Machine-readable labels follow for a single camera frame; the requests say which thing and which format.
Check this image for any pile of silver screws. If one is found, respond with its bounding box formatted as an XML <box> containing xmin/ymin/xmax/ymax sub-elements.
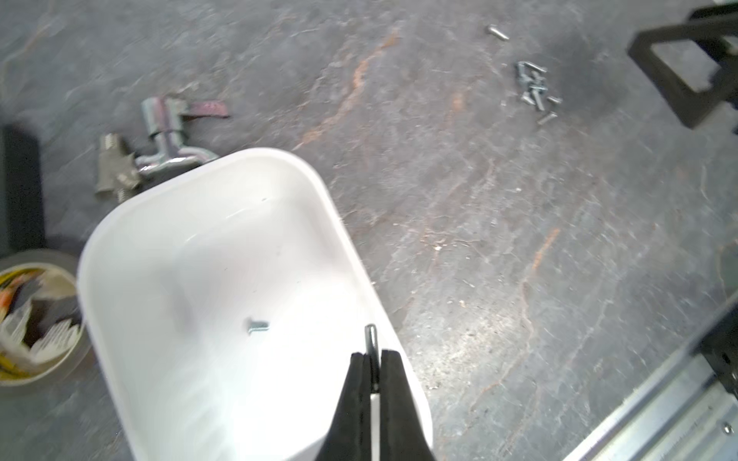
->
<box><xmin>515</xmin><ymin>61</ymin><xmax>563</xmax><ymax>127</ymax></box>

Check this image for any tape roll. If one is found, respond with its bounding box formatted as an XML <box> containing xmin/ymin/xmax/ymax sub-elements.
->
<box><xmin>1</xmin><ymin>250</ymin><xmax>91</xmax><ymax>399</ymax></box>

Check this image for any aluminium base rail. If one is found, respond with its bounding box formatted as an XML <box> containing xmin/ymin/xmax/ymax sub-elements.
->
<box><xmin>567</xmin><ymin>296</ymin><xmax>737</xmax><ymax>460</ymax></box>

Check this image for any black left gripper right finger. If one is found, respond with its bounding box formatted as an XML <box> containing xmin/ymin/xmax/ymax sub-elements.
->
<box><xmin>380</xmin><ymin>350</ymin><xmax>434</xmax><ymax>461</ymax></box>

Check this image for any white plastic storage box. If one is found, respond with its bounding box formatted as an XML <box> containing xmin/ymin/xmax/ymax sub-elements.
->
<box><xmin>77</xmin><ymin>148</ymin><xmax>432</xmax><ymax>460</ymax></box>

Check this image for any black flat pad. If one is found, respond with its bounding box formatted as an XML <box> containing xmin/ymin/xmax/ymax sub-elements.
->
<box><xmin>1</xmin><ymin>125</ymin><xmax>45</xmax><ymax>257</ymax></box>

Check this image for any lone silver screw far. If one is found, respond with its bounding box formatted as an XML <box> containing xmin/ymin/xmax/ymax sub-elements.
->
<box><xmin>485</xmin><ymin>25</ymin><xmax>510</xmax><ymax>41</ymax></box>

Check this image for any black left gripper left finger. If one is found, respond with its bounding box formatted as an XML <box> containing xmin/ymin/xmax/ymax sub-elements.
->
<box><xmin>315</xmin><ymin>353</ymin><xmax>372</xmax><ymax>461</ymax></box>

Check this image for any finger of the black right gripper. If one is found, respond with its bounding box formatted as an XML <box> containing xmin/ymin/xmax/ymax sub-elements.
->
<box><xmin>628</xmin><ymin>4</ymin><xmax>737</xmax><ymax>129</ymax></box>

